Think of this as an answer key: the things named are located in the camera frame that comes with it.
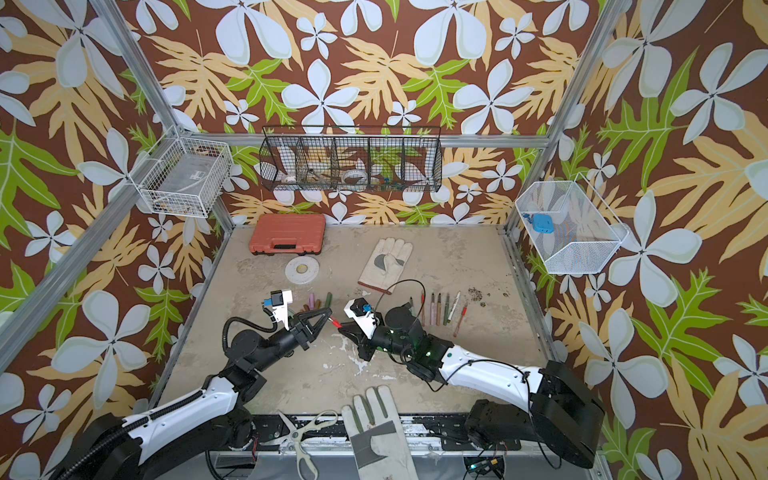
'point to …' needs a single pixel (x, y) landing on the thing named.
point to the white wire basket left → (188, 177)
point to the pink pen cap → (312, 301)
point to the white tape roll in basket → (354, 176)
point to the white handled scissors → (307, 468)
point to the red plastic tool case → (288, 233)
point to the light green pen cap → (290, 314)
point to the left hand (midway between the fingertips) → (326, 307)
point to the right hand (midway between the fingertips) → (341, 329)
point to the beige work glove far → (385, 264)
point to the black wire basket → (351, 158)
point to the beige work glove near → (379, 448)
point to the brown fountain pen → (439, 310)
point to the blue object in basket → (543, 223)
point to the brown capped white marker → (454, 307)
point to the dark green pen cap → (329, 300)
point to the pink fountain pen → (433, 311)
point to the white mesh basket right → (570, 229)
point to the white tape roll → (302, 269)
